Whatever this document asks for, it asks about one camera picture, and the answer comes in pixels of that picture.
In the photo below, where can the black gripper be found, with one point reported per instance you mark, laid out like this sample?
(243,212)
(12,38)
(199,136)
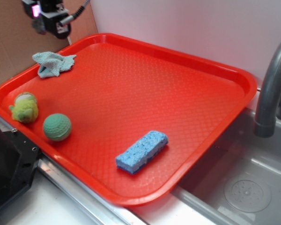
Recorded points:
(51,12)

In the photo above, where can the brown rock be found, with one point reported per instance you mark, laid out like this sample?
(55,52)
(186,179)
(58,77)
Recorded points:
(39,27)

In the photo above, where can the brown cardboard panel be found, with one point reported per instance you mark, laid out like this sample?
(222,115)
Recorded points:
(19,41)

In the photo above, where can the light blue cloth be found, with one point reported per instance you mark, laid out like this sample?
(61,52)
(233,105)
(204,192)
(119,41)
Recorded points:
(52,64)

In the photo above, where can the yellow green plush toy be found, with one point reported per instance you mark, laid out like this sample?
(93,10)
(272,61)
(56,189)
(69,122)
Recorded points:
(24,109)

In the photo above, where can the green golf ball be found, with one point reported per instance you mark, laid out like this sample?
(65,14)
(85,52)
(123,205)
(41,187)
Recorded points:
(57,127)

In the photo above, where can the red plastic tray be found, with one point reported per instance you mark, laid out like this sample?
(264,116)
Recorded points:
(117,91)

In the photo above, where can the blue sponge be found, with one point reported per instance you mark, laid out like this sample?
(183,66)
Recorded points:
(141,152)

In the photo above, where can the grey faucet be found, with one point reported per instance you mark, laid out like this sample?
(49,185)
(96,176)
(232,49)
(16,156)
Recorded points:
(269,102)

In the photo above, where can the grey plastic sink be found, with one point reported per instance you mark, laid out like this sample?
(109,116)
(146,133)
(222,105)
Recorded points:
(238,180)

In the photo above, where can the metal rail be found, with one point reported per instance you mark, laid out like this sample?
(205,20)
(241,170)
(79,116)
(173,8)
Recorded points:
(57,198)

